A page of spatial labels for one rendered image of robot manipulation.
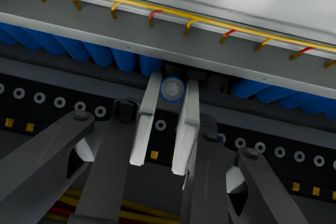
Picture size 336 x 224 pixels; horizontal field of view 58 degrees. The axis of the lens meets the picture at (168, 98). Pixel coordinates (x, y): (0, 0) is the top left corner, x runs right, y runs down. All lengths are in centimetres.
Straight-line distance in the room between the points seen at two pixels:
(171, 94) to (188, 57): 4
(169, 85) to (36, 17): 9
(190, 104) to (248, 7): 6
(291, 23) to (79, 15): 11
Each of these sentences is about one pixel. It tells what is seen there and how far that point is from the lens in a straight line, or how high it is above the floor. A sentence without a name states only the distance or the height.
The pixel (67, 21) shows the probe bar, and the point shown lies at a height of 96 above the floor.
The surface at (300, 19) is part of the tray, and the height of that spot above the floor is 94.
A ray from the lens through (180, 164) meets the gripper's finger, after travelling 15.
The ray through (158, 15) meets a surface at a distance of 17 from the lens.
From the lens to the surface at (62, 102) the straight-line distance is 32.
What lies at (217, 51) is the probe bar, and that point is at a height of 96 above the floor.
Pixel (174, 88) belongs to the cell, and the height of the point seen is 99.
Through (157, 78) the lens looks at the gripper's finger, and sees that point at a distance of 19.
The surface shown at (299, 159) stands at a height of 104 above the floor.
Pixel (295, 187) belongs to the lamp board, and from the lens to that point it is 34.
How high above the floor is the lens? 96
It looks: 9 degrees up
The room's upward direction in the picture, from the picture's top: 167 degrees counter-clockwise
